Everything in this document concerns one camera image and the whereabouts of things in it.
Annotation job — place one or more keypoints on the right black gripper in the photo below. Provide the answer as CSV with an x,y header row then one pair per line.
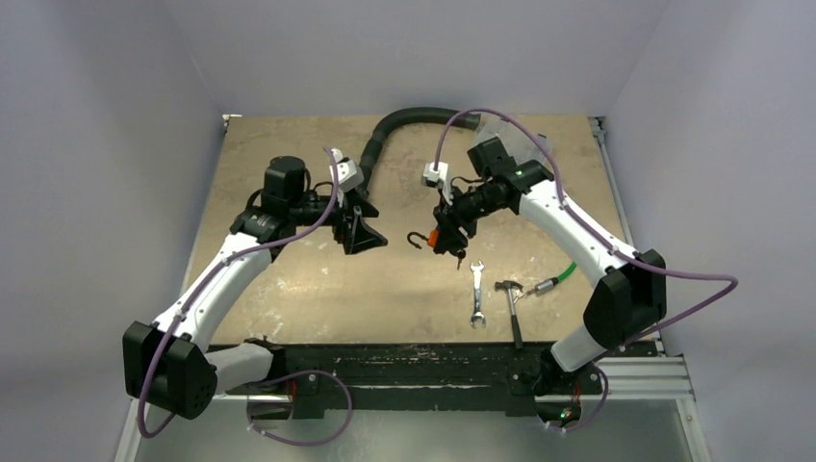
x,y
449,225

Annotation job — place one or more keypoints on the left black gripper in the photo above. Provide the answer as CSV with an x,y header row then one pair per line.
x,y
357,235

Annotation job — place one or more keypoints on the orange black padlock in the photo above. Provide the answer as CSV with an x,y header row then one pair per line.
x,y
417,239

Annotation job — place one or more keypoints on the black key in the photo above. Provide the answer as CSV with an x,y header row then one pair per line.
x,y
460,256

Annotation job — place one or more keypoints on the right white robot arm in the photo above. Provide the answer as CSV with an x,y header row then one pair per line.
x,y
627,298

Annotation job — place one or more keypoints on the silver open-end wrench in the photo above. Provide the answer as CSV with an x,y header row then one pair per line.
x,y
477,275

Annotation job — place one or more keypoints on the small black hammer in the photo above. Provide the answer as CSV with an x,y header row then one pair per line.
x,y
511,289

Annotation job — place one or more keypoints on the clear plastic organizer box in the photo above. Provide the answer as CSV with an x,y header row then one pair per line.
x,y
519,143

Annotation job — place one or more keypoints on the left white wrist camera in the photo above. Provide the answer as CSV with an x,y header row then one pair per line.
x,y
345,173

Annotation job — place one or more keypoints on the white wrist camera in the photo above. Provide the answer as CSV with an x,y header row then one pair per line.
x,y
345,173
436,175

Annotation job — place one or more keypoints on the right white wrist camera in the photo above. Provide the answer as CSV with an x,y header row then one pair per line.
x,y
436,175

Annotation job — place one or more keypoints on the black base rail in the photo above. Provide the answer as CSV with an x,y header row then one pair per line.
x,y
492,377

